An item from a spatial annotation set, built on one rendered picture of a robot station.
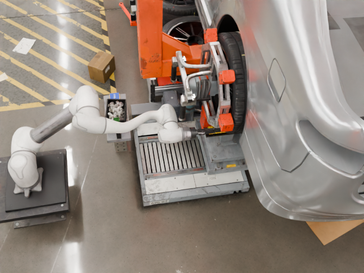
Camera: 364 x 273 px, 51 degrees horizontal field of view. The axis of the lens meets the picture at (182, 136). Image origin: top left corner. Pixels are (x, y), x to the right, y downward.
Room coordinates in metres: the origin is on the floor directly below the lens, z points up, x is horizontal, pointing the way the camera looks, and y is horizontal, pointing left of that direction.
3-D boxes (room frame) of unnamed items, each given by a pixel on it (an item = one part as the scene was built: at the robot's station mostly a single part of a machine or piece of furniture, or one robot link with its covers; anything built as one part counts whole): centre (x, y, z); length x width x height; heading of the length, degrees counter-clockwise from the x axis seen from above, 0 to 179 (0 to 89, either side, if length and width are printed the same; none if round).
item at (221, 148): (1.81, -0.34, 0.32); 0.40 x 0.30 x 0.28; 15
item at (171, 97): (2.05, -0.03, 0.26); 0.42 x 0.18 x 0.35; 105
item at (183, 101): (1.55, -0.02, 0.93); 0.09 x 0.05 x 0.05; 105
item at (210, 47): (1.77, -0.18, 0.85); 0.54 x 0.07 x 0.54; 15
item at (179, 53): (1.83, -0.03, 1.03); 0.19 x 0.18 x 0.11; 105
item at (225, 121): (1.46, -0.26, 0.85); 0.09 x 0.08 x 0.07; 15
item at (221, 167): (1.81, -0.34, 0.13); 0.50 x 0.36 x 0.10; 15
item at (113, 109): (1.72, 0.49, 0.51); 0.20 x 0.14 x 0.13; 6
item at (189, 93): (1.64, -0.08, 1.03); 0.19 x 0.18 x 0.11; 105
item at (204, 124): (1.78, -0.21, 0.48); 0.16 x 0.12 x 0.17; 105
